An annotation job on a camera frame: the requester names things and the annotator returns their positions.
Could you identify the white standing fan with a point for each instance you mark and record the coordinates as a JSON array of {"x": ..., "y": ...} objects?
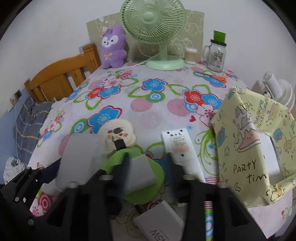
[{"x": 280, "y": 90}]

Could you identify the yellow cartoon wrapped box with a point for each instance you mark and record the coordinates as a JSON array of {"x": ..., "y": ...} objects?
[{"x": 241, "y": 118}]

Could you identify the purple plush bunny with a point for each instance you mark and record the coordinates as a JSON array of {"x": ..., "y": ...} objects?
[{"x": 112, "y": 49}]

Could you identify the orange scissors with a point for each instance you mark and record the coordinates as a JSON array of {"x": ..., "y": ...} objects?
[{"x": 219, "y": 78}]

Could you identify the wall socket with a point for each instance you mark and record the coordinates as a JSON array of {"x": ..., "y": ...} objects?
[{"x": 18, "y": 94}]

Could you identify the floral tablecloth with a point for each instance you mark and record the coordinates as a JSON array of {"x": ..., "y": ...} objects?
[{"x": 152, "y": 100}]

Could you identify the green desk fan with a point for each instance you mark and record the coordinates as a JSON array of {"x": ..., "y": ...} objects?
[{"x": 155, "y": 23}]

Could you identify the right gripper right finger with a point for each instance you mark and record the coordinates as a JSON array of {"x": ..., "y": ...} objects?
[{"x": 213, "y": 213}]

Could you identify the wooden bed headboard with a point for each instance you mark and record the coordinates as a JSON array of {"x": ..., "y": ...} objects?
[{"x": 52, "y": 81}]

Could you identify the cotton swab container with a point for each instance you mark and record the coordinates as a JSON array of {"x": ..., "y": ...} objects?
[{"x": 190, "y": 55}]

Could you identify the grey plaid bedding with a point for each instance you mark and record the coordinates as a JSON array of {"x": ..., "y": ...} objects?
[{"x": 29, "y": 121}]

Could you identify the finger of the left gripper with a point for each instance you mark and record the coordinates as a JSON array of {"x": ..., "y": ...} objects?
[{"x": 17, "y": 197}]

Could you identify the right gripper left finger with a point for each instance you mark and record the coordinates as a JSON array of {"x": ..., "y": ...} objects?
[{"x": 83, "y": 213}]

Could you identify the glass mason jar mug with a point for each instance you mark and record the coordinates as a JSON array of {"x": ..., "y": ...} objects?
[{"x": 215, "y": 53}]

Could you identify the white 45W charger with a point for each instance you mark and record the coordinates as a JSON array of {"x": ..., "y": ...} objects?
[{"x": 160, "y": 223}]

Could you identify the white rectangular box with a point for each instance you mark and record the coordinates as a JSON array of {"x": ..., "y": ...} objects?
[{"x": 83, "y": 156}]

